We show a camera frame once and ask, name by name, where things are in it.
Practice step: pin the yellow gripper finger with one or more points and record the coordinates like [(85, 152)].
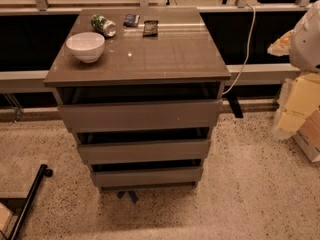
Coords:
[(281, 46)]

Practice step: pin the grey drawer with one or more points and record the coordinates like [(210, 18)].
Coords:
[(140, 116), (144, 151), (147, 177)]

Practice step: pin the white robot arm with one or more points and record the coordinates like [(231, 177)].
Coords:
[(302, 43)]

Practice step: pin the grey drawer cabinet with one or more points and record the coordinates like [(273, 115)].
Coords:
[(181, 63)]

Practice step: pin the cardboard box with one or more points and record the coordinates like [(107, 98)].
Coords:
[(308, 137)]

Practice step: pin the blue snack packet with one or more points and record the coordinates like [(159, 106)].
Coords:
[(131, 20)]

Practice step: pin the green soda can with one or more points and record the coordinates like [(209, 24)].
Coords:
[(103, 25)]

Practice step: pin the white ceramic bowl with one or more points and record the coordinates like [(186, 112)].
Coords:
[(86, 46)]

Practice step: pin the black metal stand leg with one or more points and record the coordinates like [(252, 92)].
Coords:
[(44, 171)]

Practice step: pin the grey metal rail shelf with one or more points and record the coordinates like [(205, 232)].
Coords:
[(251, 74)]

